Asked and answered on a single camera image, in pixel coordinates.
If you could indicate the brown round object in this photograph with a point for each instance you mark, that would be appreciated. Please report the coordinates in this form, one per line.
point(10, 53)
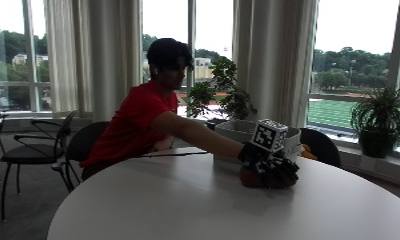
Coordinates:
point(249, 178)

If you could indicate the orange soft toy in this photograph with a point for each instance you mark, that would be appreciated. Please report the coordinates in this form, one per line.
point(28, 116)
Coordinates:
point(306, 153)

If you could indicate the white cube with black markers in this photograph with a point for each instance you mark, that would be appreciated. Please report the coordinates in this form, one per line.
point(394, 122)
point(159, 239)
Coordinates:
point(268, 135)

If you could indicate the black round-backed chair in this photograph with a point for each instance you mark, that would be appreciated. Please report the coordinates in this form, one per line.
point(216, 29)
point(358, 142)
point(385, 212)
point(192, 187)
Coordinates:
point(321, 146)
point(87, 140)

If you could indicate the white storage bin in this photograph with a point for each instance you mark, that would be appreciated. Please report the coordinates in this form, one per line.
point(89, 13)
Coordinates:
point(235, 130)

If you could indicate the leafy green potted plant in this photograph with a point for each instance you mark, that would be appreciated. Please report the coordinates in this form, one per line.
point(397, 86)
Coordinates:
point(228, 96)

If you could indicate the spiky green potted plant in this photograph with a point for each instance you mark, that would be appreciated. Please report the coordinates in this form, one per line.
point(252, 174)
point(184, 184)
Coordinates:
point(380, 116)

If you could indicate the cream curtain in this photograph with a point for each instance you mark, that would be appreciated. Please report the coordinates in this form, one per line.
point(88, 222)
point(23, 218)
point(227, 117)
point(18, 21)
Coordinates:
point(107, 60)
point(275, 60)

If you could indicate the the person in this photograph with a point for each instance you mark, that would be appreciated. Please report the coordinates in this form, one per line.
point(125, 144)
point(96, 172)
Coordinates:
point(128, 126)

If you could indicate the white earbud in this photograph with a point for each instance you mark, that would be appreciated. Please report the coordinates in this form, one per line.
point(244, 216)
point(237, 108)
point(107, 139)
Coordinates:
point(155, 70)

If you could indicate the black chair with armrests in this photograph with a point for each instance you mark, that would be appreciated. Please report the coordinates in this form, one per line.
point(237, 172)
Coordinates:
point(31, 154)

